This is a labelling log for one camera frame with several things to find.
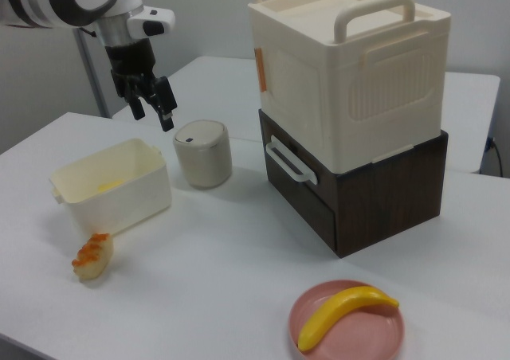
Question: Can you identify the yellow toy banana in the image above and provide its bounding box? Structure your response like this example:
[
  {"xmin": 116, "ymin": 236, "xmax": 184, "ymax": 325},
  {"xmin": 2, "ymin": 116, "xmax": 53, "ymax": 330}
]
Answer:
[{"xmin": 297, "ymin": 285, "xmax": 400, "ymax": 353}]

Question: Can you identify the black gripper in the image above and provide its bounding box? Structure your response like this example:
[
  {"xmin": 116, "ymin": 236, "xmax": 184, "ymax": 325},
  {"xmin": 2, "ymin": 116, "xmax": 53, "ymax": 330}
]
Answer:
[{"xmin": 104, "ymin": 39, "xmax": 179, "ymax": 132}]

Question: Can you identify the cream crate with handles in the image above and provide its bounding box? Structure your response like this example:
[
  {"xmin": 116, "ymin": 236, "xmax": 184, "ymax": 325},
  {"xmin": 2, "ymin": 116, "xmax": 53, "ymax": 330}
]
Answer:
[{"xmin": 247, "ymin": 0, "xmax": 453, "ymax": 174}]

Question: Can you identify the dark wood drawer cabinet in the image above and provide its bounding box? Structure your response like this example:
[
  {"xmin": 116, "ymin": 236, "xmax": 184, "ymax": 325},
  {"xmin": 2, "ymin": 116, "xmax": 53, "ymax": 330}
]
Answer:
[{"xmin": 257, "ymin": 108, "xmax": 449, "ymax": 260}]

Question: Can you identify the black cable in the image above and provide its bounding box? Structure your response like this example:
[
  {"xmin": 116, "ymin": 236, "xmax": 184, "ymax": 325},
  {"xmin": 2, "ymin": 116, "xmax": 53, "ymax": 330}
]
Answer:
[{"xmin": 486, "ymin": 135, "xmax": 504, "ymax": 177}]

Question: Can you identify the cream open plastic box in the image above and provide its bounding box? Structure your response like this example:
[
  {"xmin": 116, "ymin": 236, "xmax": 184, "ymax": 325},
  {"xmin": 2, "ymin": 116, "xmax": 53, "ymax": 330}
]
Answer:
[{"xmin": 48, "ymin": 137, "xmax": 173, "ymax": 237}]

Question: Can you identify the beige small trash can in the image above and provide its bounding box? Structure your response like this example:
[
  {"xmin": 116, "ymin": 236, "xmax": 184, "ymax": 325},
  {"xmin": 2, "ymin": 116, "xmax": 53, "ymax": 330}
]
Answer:
[{"xmin": 172, "ymin": 119, "xmax": 233, "ymax": 190}]

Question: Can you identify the pink plate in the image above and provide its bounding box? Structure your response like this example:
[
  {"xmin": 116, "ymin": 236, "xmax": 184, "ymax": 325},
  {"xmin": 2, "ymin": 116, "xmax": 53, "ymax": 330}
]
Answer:
[{"xmin": 288, "ymin": 280, "xmax": 406, "ymax": 360}]

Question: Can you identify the toy salmon roe sushi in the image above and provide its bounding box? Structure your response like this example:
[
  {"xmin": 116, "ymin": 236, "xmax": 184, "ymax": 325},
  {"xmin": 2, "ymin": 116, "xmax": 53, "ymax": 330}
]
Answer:
[{"xmin": 70, "ymin": 232, "xmax": 116, "ymax": 284}]

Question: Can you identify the orange tape strip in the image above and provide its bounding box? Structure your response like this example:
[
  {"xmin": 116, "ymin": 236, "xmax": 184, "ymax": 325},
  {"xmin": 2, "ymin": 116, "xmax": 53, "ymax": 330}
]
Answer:
[{"xmin": 253, "ymin": 46, "xmax": 269, "ymax": 95}]

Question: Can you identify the yellow cube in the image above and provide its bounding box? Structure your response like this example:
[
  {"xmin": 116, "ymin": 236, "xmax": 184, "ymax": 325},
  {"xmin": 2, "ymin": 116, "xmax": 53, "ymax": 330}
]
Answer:
[{"xmin": 96, "ymin": 179, "xmax": 126, "ymax": 193}]

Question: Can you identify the white drawer handle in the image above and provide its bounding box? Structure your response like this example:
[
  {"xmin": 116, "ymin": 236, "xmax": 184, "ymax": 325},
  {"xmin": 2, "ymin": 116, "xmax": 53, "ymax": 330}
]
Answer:
[{"xmin": 265, "ymin": 134, "xmax": 320, "ymax": 186}]

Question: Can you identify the grey table leg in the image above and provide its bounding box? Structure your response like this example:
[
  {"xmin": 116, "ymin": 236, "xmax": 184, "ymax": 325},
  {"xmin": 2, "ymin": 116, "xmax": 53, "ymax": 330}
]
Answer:
[{"xmin": 73, "ymin": 27, "xmax": 112, "ymax": 119}]

